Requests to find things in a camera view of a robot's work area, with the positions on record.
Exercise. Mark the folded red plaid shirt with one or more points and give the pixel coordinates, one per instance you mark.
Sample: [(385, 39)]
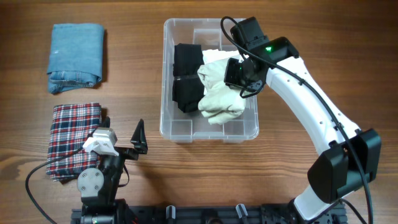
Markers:
[(70, 128)]

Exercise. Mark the clear plastic storage container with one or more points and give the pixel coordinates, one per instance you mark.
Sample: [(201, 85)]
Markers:
[(178, 126)]

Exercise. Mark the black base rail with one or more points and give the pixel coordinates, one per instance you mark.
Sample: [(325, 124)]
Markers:
[(205, 214)]

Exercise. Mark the white printed t-shirt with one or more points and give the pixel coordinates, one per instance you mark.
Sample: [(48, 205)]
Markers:
[(214, 55)]

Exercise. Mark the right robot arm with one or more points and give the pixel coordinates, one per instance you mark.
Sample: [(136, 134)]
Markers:
[(348, 157)]

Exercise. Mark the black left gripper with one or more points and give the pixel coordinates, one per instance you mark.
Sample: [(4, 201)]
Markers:
[(139, 142)]

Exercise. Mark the black garment with tape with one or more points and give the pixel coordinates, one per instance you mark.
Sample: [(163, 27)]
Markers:
[(187, 89)]

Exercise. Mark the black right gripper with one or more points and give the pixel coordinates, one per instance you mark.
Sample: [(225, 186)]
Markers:
[(231, 79)]

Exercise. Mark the cream garment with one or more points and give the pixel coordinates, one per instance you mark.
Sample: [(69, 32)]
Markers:
[(220, 103)]

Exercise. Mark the folded blue denim jeans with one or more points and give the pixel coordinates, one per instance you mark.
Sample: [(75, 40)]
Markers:
[(76, 57)]

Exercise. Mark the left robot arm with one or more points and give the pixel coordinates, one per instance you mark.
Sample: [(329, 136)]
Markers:
[(99, 185)]

